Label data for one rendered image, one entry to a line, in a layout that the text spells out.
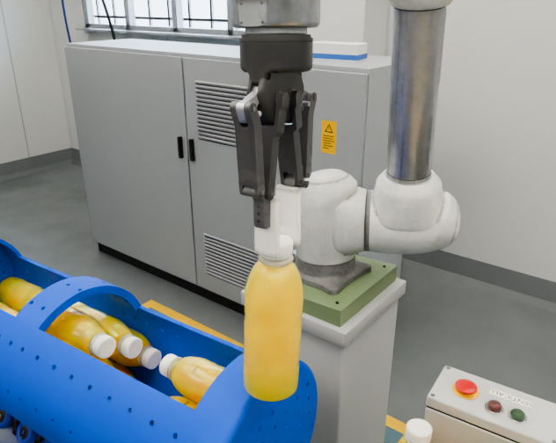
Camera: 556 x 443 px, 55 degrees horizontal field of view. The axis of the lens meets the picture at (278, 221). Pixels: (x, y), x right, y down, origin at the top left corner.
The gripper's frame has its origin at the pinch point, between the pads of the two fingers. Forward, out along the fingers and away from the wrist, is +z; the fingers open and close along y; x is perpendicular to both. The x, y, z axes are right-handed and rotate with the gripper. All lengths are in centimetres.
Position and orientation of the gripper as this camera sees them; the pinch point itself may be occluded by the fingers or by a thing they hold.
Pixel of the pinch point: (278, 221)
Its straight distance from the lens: 60.8
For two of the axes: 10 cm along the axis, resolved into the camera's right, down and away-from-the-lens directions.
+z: 0.1, 9.5, 3.2
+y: -5.5, 2.7, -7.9
